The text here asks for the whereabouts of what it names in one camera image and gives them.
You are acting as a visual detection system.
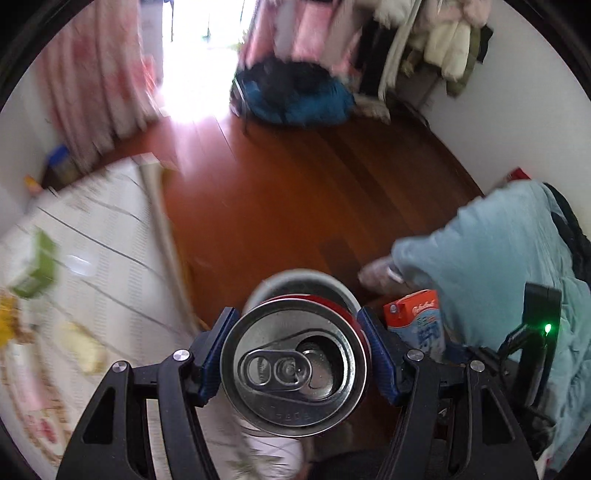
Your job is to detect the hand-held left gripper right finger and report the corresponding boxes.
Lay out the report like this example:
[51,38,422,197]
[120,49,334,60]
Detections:
[356,306,541,480]

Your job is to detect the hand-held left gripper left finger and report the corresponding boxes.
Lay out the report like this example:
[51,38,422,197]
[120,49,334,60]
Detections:
[55,306,239,480]

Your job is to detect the orange and white drink carton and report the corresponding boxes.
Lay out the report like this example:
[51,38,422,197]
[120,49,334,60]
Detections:
[383,290,448,361]

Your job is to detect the red soda can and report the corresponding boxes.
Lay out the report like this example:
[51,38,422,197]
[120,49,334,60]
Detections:
[220,294,370,437]

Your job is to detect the white patterned bin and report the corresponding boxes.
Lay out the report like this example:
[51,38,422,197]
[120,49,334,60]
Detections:
[231,270,362,480]

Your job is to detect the person's foot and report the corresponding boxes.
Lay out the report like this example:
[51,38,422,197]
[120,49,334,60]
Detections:
[358,257,408,294]

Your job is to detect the person's light blue trouser leg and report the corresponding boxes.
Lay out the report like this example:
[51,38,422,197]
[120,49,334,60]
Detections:
[392,181,591,472]

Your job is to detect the black cloth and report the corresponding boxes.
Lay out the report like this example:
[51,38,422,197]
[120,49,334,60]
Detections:
[545,183,591,282]

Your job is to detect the white patterned floor mat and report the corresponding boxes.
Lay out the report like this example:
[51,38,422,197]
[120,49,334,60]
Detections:
[0,157,259,480]

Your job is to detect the green box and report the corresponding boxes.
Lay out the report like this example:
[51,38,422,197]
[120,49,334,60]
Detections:
[10,231,60,300]

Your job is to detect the yellow wrapper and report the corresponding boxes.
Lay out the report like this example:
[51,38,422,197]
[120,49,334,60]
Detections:
[0,291,29,347]

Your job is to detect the blue and yellow box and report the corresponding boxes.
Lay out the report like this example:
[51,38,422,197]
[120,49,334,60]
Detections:
[44,145,81,185]

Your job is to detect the blue and black bag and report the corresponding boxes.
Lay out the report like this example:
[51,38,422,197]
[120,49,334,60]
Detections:
[230,62,356,126]

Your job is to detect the pink floral curtain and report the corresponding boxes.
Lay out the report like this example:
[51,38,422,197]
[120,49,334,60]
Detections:
[34,0,162,167]

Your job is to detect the hanging coats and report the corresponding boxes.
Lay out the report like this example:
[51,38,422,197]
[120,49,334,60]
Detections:
[358,0,494,121]

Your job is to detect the pink hanging cloth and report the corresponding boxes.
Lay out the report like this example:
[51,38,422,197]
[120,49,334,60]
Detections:
[238,0,365,77]

